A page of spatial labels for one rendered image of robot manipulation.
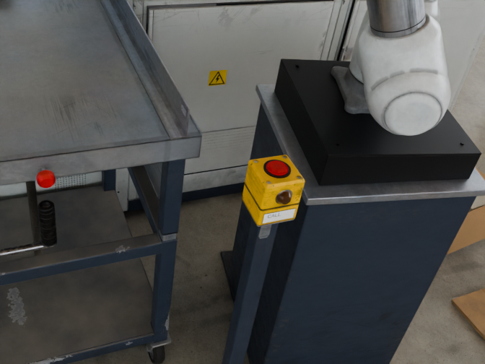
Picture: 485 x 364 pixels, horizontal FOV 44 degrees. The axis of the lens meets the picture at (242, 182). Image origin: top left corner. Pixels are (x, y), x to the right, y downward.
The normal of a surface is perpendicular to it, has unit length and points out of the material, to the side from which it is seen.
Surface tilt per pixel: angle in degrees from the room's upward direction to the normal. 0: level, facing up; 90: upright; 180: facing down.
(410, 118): 97
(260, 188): 90
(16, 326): 0
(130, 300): 0
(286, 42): 90
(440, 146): 2
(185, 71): 90
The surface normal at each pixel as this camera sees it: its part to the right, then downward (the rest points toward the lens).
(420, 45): 0.12, 0.01
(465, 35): 0.38, 0.64
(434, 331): 0.14, -0.76
